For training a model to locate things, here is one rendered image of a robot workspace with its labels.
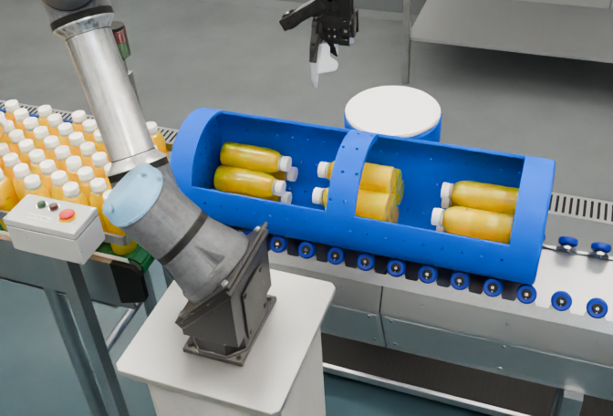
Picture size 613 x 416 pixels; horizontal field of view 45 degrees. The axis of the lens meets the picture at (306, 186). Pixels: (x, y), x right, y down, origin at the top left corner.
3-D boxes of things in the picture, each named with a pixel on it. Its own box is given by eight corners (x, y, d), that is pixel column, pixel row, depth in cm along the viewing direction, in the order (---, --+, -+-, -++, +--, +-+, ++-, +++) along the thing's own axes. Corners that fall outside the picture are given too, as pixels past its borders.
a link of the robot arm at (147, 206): (156, 266, 123) (92, 213, 120) (155, 253, 136) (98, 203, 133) (204, 213, 124) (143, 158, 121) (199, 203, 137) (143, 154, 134)
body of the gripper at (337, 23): (348, 49, 153) (347, -6, 145) (309, 46, 155) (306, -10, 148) (358, 34, 158) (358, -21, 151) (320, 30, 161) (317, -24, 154)
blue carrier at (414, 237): (529, 312, 164) (549, 210, 147) (176, 238, 190) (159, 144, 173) (542, 232, 186) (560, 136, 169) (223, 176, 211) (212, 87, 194)
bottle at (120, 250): (121, 259, 193) (108, 211, 182) (107, 248, 196) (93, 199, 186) (142, 246, 196) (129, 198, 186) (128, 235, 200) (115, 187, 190)
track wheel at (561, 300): (574, 293, 163) (573, 292, 165) (552, 289, 165) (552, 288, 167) (570, 313, 164) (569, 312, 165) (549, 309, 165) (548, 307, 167)
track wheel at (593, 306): (609, 300, 161) (609, 299, 163) (588, 296, 163) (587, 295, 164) (606, 321, 161) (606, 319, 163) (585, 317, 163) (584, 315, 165)
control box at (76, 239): (84, 265, 177) (73, 233, 171) (14, 249, 183) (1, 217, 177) (106, 238, 184) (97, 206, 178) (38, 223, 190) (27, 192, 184)
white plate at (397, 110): (326, 107, 220) (326, 110, 221) (389, 147, 202) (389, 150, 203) (396, 76, 233) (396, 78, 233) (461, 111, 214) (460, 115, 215)
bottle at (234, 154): (223, 137, 192) (283, 147, 187) (232, 145, 198) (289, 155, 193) (216, 161, 190) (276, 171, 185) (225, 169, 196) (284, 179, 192)
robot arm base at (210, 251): (231, 279, 121) (185, 239, 119) (181, 317, 130) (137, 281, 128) (260, 224, 133) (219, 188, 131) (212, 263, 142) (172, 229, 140)
